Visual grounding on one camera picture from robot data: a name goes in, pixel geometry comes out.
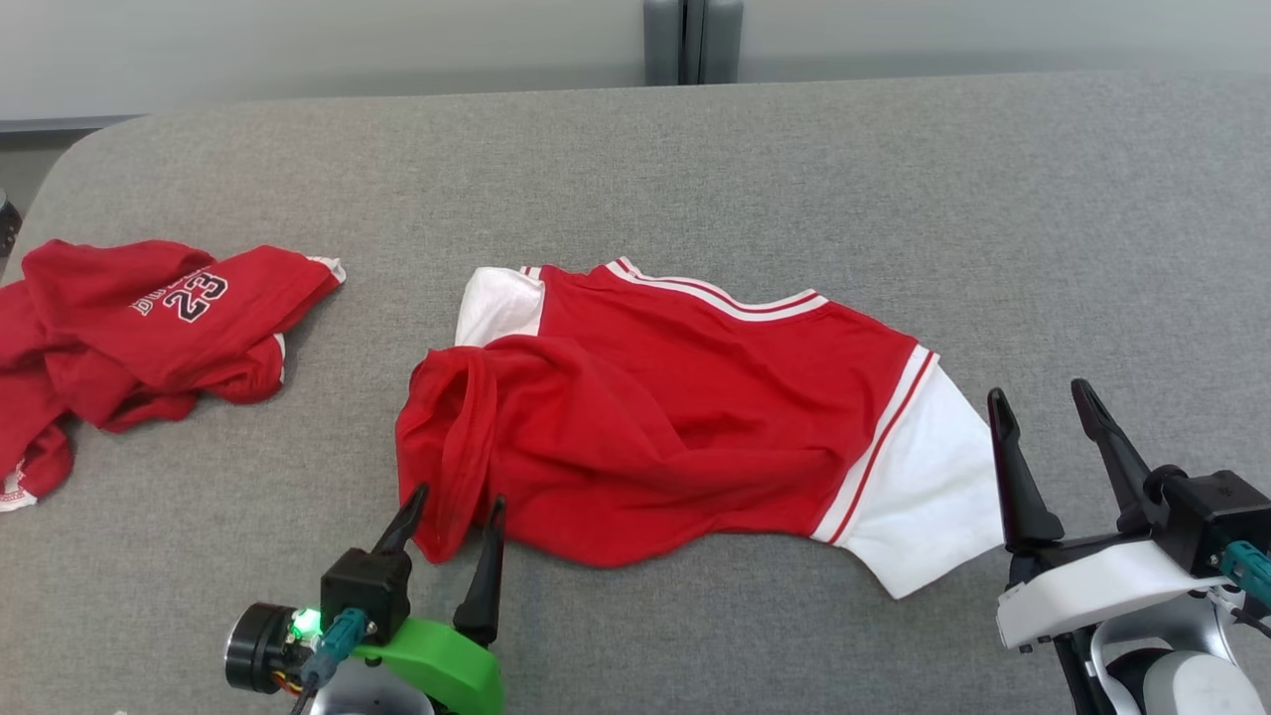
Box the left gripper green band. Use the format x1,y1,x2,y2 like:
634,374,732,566
224,484,507,715

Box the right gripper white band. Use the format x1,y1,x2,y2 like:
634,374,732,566
987,378,1232,651

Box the red white basketball jersey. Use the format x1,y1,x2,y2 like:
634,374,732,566
395,256,1006,601

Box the red basketball shorts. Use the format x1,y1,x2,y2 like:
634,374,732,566
0,238,347,513

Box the grey partition post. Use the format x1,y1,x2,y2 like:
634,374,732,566
643,0,744,85

